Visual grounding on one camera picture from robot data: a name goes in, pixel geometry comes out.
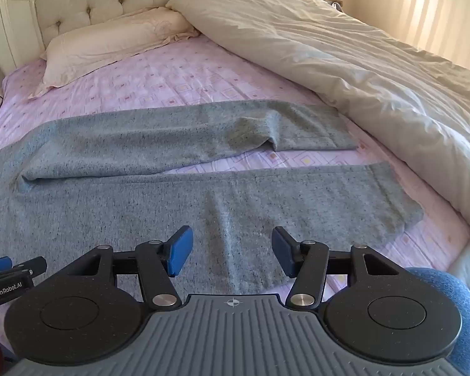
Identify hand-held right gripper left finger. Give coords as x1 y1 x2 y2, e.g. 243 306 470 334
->
61 225 194 310

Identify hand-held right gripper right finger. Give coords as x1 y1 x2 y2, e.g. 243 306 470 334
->
271 226 406 310

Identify grey pants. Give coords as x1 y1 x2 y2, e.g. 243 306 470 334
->
0 99 424 296

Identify pink patterned bed sheet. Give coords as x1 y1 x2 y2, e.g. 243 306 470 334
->
0 33 470 345

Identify blue fuzzy cloth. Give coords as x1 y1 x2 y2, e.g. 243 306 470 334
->
405 267 470 376

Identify cream duvet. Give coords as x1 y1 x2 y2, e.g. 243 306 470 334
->
165 0 470 239

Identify cream pillow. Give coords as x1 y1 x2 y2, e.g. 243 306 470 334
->
28 7 201 99

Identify cream tufted headboard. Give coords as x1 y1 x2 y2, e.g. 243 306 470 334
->
0 0 269 87

